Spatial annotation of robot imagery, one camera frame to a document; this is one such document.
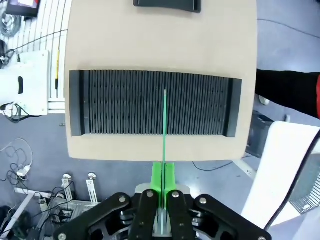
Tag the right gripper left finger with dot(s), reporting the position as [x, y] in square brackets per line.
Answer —
[146, 215]

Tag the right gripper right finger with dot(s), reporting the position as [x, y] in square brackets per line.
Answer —
[178, 215]

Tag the green circuit board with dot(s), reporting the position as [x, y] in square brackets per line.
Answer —
[165, 125]

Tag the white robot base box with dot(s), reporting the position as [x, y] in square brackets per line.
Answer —
[30, 75]

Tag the black ESD tray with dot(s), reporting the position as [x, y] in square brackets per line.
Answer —
[167, 10]

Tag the black slotted PCB rack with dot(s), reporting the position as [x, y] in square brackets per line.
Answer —
[120, 105]

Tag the white table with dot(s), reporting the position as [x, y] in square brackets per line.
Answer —
[280, 162]

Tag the grey mesh basket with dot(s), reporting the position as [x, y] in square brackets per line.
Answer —
[308, 197]

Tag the person in red jacket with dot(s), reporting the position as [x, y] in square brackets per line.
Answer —
[287, 90]

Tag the white slatted panel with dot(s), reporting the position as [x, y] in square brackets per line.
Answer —
[42, 30]

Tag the small black screen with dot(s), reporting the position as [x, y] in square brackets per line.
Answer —
[22, 6]

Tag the aluminium frame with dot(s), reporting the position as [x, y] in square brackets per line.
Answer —
[67, 200]

